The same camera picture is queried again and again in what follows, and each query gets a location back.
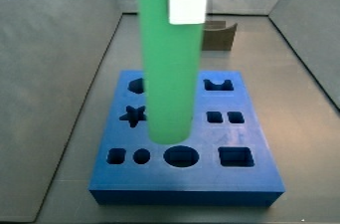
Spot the black cradle fixture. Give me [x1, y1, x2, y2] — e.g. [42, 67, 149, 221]
[201, 21, 237, 51]

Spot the blue foam shape-sorter block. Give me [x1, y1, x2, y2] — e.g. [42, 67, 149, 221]
[89, 71, 285, 207]

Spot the green cylinder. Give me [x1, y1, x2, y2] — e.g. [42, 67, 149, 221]
[138, 0, 202, 144]

